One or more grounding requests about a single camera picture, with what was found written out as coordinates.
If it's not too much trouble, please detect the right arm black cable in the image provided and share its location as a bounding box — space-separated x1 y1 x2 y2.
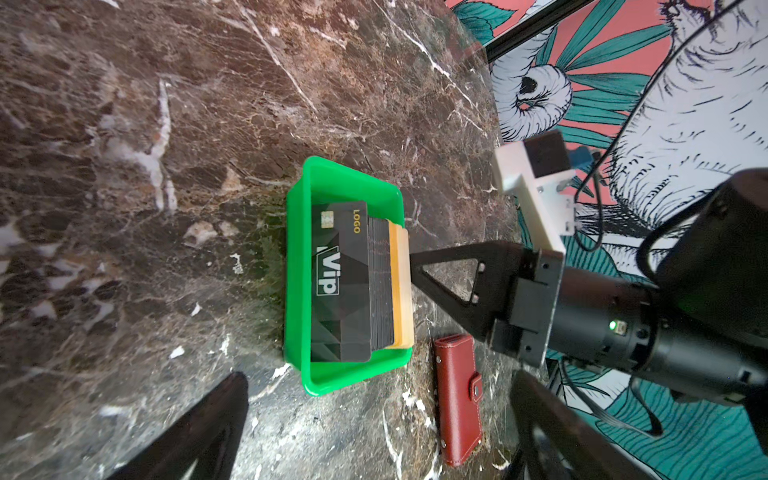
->
557 0 745 253

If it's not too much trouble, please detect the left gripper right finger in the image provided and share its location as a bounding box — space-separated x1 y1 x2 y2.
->
509 370 649 479

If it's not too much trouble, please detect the green plastic tray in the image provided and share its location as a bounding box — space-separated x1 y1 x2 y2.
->
284 156 412 396

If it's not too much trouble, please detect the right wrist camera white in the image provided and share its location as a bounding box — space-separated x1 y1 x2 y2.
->
492 130 575 254

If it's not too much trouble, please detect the stack of credit cards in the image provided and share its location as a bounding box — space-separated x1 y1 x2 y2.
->
311 201 415 363

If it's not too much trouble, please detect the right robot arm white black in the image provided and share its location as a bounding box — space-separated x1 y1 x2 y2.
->
410 168 767 444

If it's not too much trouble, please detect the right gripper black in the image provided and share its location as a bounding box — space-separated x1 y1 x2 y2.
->
410 240 565 368

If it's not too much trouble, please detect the right black frame post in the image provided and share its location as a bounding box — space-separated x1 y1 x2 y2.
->
485 0 592 63

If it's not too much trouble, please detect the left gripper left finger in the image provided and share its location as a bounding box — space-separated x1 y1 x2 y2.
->
111 372 248 479

